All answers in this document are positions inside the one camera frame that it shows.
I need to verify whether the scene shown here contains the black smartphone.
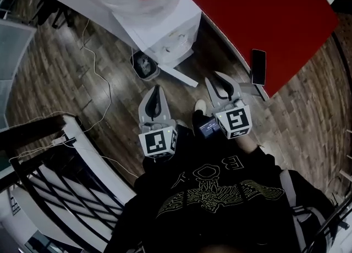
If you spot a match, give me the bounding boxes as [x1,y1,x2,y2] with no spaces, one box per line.
[251,48,267,86]

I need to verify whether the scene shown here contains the person's right forearm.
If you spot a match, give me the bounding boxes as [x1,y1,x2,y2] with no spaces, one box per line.
[235,134,265,156]

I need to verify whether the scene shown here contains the white cable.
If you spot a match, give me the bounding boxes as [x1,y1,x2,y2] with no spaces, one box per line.
[8,18,140,179]

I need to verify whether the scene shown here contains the white power strip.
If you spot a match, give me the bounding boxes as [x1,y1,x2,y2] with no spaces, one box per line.
[51,135,68,146]

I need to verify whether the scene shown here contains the black chair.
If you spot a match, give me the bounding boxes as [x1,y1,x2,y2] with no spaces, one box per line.
[30,0,76,29]

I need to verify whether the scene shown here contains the black metal railing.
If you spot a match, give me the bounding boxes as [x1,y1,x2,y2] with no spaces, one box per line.
[0,111,126,249]

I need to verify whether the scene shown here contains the black trousers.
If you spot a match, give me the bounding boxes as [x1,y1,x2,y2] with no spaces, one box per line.
[175,109,212,148]

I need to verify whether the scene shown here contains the small black display unit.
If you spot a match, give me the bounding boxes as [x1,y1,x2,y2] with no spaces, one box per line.
[198,117,218,140]

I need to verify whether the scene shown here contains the red table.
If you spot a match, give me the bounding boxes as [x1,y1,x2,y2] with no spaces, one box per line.
[179,0,342,99]

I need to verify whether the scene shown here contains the black printed sweatshirt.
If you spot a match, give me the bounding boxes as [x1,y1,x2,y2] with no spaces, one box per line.
[103,125,340,253]

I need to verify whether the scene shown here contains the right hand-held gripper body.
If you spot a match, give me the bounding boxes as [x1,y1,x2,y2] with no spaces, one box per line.
[212,97,254,140]

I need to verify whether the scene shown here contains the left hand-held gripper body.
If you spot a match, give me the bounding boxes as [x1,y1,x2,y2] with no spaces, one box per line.
[137,118,179,163]

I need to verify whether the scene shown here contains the white water dispenser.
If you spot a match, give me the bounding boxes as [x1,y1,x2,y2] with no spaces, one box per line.
[111,0,203,65]

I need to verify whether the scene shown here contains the frosted glass panel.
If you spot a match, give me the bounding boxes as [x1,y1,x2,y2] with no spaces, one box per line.
[0,18,39,133]

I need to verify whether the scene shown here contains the grey trash bin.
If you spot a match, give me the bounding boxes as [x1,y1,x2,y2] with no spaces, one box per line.
[129,50,161,81]

